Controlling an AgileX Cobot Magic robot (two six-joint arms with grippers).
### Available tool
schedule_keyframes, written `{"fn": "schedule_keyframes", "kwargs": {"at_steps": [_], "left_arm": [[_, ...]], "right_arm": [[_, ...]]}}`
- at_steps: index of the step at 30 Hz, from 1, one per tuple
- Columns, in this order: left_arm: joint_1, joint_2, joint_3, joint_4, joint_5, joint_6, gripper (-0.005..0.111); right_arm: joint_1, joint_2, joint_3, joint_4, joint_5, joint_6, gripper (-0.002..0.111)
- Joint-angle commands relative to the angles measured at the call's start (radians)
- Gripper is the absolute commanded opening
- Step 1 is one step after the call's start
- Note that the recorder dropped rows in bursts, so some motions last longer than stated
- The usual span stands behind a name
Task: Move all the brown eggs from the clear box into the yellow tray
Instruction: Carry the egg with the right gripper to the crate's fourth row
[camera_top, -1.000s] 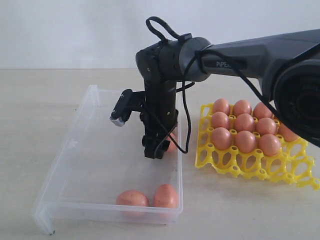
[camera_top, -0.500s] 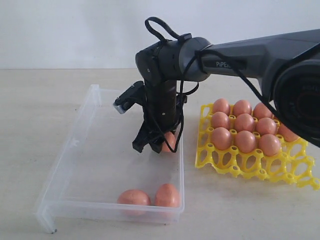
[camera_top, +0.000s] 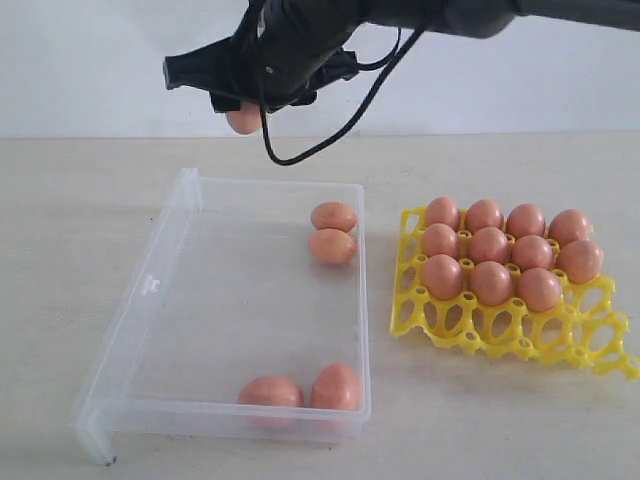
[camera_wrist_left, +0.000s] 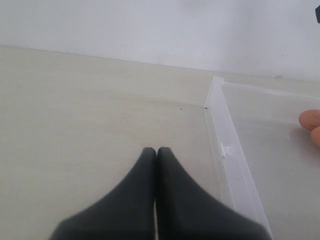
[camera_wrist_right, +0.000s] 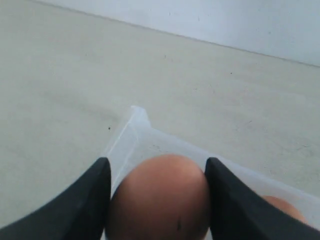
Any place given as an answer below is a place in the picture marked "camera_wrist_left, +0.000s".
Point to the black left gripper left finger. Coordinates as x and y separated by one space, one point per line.
125 213

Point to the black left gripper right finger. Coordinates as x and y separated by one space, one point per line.
185 211

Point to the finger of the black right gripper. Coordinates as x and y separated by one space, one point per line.
317 14

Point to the brown egg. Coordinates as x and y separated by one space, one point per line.
315 136
310 119

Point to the clear plastic container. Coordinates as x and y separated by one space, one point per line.
268 166

